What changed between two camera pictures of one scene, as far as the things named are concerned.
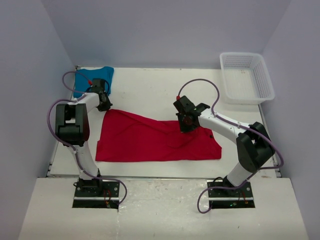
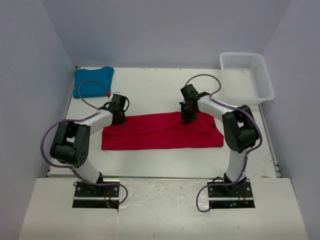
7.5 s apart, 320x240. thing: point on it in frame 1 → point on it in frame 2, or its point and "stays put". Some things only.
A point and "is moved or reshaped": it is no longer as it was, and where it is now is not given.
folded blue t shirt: (84, 79) stays put
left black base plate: (106, 195) stays put
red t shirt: (122, 136) is moved or reshaped
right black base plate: (239, 198) stays put
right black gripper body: (184, 126) → (187, 115)
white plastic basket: (245, 79) stays put
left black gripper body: (104, 106) → (122, 118)
